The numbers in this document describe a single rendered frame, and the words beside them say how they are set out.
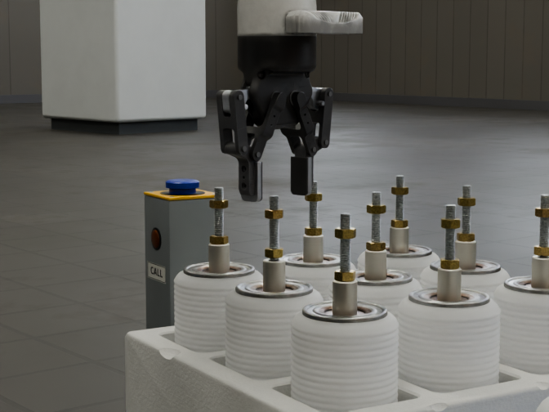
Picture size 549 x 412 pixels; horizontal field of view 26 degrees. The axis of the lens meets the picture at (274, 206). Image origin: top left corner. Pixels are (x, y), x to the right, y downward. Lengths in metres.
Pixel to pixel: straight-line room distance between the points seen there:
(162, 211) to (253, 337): 0.31
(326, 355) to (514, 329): 0.23
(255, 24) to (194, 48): 6.27
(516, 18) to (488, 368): 9.31
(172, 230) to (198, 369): 0.27
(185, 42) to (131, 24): 0.43
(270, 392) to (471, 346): 0.19
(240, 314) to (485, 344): 0.23
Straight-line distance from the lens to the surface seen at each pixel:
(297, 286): 1.17
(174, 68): 7.27
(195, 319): 1.23
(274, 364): 1.13
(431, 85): 11.03
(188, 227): 1.39
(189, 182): 1.40
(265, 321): 1.12
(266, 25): 1.10
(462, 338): 1.09
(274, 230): 1.15
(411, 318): 1.10
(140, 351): 1.28
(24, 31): 11.68
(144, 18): 7.13
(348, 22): 1.10
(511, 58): 10.40
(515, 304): 1.17
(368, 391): 1.04
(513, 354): 1.18
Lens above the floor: 0.48
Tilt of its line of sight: 7 degrees down
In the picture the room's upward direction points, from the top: straight up
